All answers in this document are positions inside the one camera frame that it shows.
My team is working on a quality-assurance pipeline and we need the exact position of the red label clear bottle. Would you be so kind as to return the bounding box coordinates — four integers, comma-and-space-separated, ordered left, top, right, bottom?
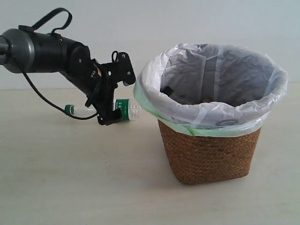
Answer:
161, 86, 186, 98

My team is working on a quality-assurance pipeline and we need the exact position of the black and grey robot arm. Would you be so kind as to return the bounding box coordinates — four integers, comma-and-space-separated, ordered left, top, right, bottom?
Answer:
0, 29, 125, 125

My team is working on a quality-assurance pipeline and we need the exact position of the woven wicker waste basket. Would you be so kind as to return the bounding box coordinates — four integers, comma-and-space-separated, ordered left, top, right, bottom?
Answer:
158, 121, 261, 185

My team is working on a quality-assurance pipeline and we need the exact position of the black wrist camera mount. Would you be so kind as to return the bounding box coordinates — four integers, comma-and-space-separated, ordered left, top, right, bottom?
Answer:
112, 51, 136, 86

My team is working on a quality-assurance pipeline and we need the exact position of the white and green bin liner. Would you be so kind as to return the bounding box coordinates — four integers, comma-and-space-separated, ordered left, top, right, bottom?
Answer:
133, 43, 289, 137

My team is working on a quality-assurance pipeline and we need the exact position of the green label water bottle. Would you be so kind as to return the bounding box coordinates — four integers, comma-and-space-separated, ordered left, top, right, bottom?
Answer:
64, 98, 142, 121

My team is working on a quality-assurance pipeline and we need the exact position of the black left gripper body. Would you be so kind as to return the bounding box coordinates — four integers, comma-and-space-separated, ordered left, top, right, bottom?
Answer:
85, 61, 114, 120

